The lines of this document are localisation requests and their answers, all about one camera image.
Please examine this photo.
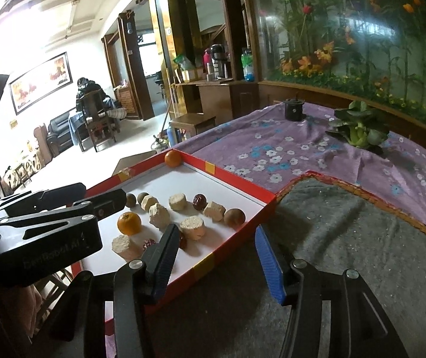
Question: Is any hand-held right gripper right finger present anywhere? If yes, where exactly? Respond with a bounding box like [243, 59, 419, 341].
[255, 226, 409, 358]

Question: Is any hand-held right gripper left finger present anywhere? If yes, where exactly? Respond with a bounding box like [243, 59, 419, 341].
[36, 224, 181, 358]

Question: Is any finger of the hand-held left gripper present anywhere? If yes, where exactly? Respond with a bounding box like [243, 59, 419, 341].
[0, 183, 87, 215]
[0, 189, 127, 228]

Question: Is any orange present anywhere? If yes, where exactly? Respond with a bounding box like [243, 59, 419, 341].
[164, 150, 182, 168]
[117, 212, 142, 235]

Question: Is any red cardboard box white inside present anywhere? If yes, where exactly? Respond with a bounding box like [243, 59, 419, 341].
[64, 149, 278, 325]

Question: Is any flat cardboard sheet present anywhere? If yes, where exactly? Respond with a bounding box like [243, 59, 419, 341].
[112, 151, 157, 176]

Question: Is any black leather sofa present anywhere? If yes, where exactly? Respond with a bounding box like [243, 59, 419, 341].
[47, 110, 77, 153]

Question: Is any wooden chair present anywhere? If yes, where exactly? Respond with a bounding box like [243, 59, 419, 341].
[80, 90, 117, 153]

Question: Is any grey felt mat red border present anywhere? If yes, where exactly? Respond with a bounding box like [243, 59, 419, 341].
[153, 172, 426, 358]

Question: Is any wicker basket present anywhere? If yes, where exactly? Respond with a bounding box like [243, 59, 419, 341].
[114, 86, 139, 114]

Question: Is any small wooden stool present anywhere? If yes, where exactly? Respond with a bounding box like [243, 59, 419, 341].
[169, 114, 217, 144]

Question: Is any wooden side cabinet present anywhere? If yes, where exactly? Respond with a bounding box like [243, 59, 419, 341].
[173, 78, 260, 124]

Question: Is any black cylindrical holder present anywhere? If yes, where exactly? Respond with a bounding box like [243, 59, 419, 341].
[284, 97, 307, 122]

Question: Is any green bok choy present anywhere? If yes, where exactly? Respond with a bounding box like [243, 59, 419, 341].
[325, 101, 390, 148]

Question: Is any black steel thermos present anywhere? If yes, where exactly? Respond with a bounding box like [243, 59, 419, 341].
[210, 44, 225, 81]

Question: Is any green plastic bottle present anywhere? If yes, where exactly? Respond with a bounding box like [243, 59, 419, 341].
[241, 48, 254, 83]

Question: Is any framed red wall painting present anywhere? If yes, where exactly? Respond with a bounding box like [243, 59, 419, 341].
[8, 51, 73, 116]

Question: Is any flower garden wall mural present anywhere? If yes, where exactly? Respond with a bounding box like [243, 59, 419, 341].
[250, 0, 426, 127]

